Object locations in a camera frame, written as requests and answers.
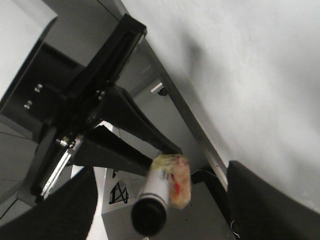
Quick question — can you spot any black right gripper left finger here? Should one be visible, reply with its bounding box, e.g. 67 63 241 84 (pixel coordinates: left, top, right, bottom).
0 167 97 240

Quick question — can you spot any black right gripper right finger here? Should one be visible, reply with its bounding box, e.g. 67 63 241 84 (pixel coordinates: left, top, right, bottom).
227 160 320 240

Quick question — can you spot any white paper with markings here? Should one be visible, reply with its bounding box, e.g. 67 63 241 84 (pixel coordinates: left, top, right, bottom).
70 120 161 240

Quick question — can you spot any tape wad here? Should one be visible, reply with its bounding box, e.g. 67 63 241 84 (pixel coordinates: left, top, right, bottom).
150 154 191 210

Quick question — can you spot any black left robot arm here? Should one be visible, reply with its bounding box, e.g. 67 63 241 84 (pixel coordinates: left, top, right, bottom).
0 14 182 206

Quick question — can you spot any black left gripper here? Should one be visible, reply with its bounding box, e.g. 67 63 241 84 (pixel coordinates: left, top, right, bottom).
30 14 182 202

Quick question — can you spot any white whiteboard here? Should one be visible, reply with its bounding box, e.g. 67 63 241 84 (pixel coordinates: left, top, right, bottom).
123 0 320 211

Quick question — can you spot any white whiteboard marker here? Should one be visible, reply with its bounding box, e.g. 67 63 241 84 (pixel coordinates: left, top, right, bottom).
131 169 170 237

